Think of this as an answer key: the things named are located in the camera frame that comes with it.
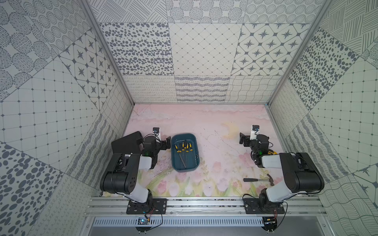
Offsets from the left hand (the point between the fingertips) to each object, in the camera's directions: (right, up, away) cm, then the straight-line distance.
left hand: (162, 135), depth 94 cm
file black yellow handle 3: (+19, -10, -1) cm, 21 cm away
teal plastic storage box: (+15, -11, -1) cm, 18 cm away
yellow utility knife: (+70, -11, -2) cm, 71 cm away
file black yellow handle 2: (+16, -11, -1) cm, 19 cm away
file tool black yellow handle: (+11, -11, -1) cm, 16 cm away
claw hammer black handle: (+53, -25, -11) cm, 60 cm away
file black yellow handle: (+14, -10, -1) cm, 17 cm away
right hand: (+57, 0, +1) cm, 57 cm away
